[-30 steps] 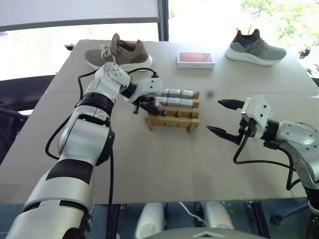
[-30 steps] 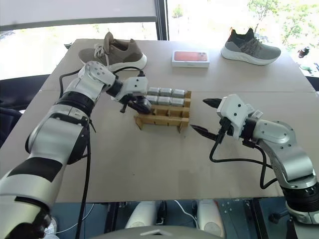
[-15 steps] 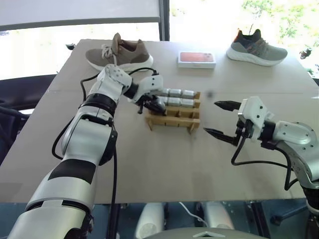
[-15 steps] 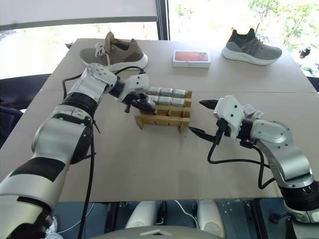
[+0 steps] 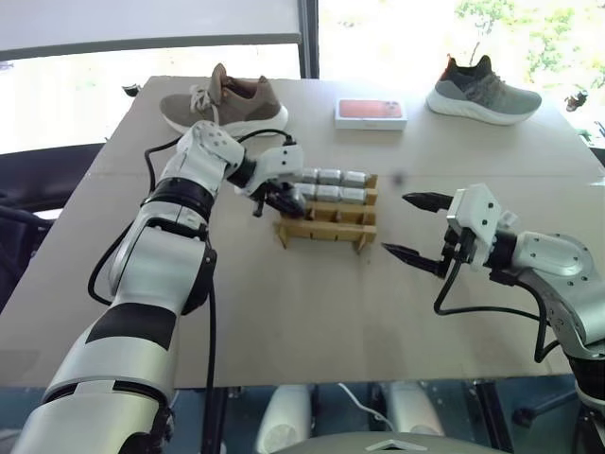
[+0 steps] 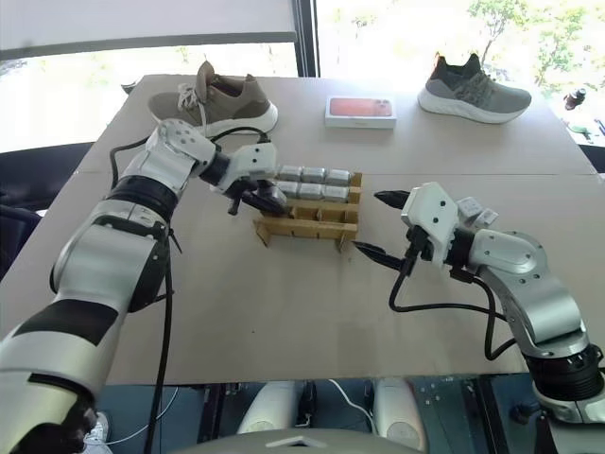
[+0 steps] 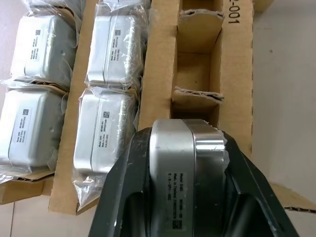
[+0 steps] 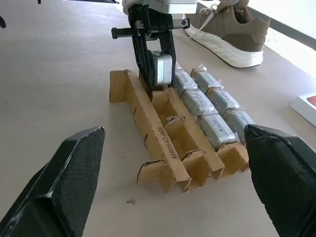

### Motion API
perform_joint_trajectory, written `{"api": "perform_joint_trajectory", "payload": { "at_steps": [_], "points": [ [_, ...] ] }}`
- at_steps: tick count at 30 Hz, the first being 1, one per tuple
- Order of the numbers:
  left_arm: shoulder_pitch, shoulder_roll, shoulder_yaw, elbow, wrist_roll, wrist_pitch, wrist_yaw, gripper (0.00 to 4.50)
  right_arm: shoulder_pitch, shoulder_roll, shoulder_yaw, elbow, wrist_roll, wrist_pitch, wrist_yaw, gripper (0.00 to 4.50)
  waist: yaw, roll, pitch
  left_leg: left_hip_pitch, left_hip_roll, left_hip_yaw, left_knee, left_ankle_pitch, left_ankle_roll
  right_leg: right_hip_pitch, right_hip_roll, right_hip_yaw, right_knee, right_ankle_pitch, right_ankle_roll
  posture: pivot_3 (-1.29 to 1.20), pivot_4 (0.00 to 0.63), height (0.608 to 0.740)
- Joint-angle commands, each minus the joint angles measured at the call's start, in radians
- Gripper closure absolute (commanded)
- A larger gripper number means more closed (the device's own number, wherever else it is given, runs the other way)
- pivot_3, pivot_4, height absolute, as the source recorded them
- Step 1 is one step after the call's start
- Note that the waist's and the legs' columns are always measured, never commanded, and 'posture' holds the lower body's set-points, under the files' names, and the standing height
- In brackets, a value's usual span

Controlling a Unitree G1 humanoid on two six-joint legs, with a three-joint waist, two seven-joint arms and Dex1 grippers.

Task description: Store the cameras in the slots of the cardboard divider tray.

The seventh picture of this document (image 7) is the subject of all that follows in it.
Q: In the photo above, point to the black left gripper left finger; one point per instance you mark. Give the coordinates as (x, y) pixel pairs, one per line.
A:
(116, 187)

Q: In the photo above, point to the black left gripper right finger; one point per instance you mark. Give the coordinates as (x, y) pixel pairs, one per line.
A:
(256, 187)

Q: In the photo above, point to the silver camera without bag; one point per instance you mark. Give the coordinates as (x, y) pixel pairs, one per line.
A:
(172, 153)

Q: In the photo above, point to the cardboard divider tray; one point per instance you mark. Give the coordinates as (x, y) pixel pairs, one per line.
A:
(158, 98)

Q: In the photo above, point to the silver camera in plastic bag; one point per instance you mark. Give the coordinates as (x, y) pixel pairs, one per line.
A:
(116, 44)
(44, 42)
(29, 138)
(103, 138)

